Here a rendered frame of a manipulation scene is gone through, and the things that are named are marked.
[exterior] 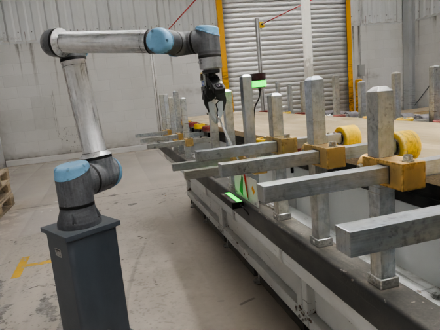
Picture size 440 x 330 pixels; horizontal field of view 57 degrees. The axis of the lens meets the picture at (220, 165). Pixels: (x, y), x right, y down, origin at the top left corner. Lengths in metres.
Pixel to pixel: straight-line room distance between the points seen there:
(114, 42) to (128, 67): 7.44
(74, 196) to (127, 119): 7.32
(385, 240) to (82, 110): 1.64
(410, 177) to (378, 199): 0.09
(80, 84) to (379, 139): 1.44
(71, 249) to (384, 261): 1.28
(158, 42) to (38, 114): 7.71
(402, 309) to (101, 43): 1.36
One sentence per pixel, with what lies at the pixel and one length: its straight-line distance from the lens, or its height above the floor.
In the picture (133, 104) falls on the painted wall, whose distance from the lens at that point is 9.09.
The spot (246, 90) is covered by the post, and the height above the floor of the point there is 1.12.
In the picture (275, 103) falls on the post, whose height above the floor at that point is 1.07.
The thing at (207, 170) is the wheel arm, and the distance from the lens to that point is 1.43.
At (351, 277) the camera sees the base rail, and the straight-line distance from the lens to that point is 0.97.
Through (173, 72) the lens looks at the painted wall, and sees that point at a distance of 9.21.
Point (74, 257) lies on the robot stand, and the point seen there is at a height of 0.50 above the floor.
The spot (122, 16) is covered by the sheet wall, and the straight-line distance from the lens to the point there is 9.27.
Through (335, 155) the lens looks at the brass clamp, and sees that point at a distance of 0.99.
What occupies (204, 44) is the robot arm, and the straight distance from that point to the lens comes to 1.62.
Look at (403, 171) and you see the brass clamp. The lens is 0.78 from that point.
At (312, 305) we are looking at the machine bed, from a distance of 1.85.
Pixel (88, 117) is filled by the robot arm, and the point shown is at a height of 1.06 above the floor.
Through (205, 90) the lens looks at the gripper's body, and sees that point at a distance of 1.62.
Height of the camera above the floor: 1.12
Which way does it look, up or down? 10 degrees down
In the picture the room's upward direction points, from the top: 5 degrees counter-clockwise
